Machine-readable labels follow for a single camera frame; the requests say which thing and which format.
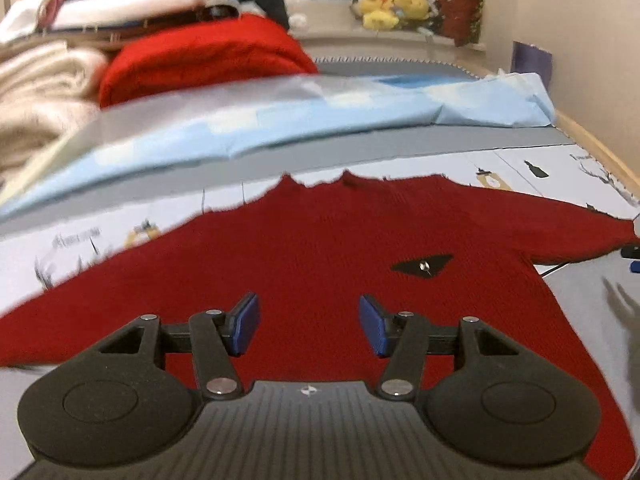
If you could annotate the pink white folded cloth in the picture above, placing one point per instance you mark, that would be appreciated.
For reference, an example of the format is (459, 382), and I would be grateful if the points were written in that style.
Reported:
(26, 16)

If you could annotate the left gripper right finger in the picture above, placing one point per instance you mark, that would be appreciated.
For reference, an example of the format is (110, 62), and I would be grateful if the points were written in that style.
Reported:
(403, 338)

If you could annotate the navy trimmed folded blanket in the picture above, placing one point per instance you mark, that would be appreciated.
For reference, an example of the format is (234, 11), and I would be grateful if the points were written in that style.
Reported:
(132, 29)

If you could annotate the cream folded quilt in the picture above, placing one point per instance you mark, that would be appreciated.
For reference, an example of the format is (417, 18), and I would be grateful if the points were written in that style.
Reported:
(46, 92)

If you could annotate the dark red knit sweater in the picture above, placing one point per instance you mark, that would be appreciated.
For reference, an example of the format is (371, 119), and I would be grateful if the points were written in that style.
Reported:
(330, 279)

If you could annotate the deer print bed sheet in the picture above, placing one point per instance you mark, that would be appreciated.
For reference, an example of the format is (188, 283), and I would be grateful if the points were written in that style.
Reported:
(450, 199)

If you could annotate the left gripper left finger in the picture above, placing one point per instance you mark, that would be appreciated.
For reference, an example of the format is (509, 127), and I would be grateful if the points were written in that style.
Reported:
(218, 336)

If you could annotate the light blue folded sheet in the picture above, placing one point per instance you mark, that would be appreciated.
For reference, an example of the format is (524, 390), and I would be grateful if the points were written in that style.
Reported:
(228, 120)

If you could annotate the yellow duck plush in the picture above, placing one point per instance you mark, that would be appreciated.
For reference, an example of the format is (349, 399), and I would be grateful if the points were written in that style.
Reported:
(377, 15)

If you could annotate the purple paper bag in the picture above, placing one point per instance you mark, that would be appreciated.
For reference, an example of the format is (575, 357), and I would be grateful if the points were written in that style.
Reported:
(527, 58)

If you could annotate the bright red folded blanket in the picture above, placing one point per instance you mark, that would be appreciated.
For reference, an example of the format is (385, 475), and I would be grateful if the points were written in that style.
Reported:
(199, 55)

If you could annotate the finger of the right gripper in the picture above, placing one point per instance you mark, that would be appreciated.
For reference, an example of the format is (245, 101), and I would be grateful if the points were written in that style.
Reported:
(632, 253)

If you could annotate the white folded bedding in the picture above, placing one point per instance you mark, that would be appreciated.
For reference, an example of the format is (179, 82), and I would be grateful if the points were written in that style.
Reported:
(90, 13)

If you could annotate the white plush toy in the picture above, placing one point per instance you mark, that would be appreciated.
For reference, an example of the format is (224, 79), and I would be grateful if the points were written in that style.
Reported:
(297, 20)

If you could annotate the yellow round plush toy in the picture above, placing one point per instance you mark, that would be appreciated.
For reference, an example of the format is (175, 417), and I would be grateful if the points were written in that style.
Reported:
(412, 10)

